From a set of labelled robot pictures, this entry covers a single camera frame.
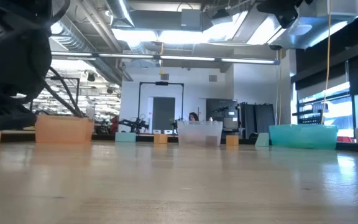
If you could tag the orange block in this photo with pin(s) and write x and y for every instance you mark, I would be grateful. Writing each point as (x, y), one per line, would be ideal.
(232, 140)
(160, 138)

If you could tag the orange plastic bin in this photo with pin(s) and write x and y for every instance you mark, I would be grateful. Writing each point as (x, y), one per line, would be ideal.
(64, 129)

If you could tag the teal plastic bin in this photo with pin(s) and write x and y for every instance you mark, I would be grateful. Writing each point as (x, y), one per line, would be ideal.
(303, 137)

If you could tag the long ceiling light strip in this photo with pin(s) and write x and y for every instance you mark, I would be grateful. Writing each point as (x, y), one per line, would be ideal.
(166, 58)

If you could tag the black gantry frame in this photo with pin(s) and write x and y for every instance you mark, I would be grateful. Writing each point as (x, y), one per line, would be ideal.
(161, 83)

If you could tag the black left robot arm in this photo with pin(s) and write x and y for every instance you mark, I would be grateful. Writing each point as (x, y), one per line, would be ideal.
(11, 9)

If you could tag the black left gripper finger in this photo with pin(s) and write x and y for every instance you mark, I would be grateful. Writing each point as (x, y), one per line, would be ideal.
(2, 118)

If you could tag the teal block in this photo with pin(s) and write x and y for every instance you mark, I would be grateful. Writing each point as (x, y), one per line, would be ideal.
(125, 137)
(262, 140)

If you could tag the black background robot arm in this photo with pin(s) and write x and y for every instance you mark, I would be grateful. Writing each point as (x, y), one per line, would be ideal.
(134, 124)

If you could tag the person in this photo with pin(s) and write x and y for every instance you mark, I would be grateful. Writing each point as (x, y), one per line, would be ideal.
(193, 116)

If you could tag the black curtain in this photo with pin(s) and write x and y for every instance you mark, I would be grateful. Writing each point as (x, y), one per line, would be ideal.
(256, 118)

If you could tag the clear plastic bin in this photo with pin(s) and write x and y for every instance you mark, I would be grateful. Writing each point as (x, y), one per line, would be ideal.
(194, 132)

